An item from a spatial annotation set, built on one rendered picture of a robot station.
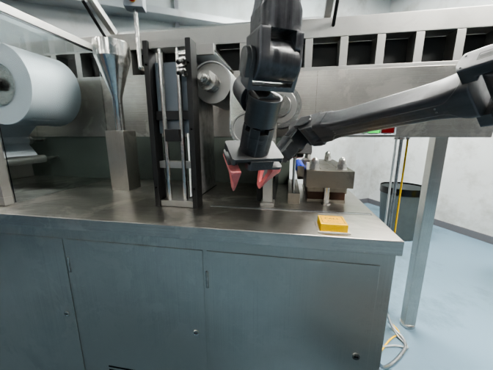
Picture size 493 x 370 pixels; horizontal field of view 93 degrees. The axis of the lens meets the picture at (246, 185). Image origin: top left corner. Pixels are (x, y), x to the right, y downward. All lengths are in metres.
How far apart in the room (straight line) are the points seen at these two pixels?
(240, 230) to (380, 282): 0.40
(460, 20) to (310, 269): 1.18
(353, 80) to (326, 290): 0.91
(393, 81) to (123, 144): 1.22
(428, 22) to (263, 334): 1.36
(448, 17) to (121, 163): 1.51
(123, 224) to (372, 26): 1.25
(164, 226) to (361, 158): 3.82
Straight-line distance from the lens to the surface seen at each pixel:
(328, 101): 1.23
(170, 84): 0.89
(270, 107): 0.39
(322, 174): 0.86
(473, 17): 1.48
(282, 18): 0.39
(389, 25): 1.35
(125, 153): 1.18
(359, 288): 0.77
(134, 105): 1.47
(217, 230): 0.67
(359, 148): 4.22
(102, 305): 1.04
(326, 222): 0.67
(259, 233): 0.65
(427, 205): 1.60
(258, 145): 0.42
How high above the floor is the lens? 1.15
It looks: 12 degrees down
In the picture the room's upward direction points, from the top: straight up
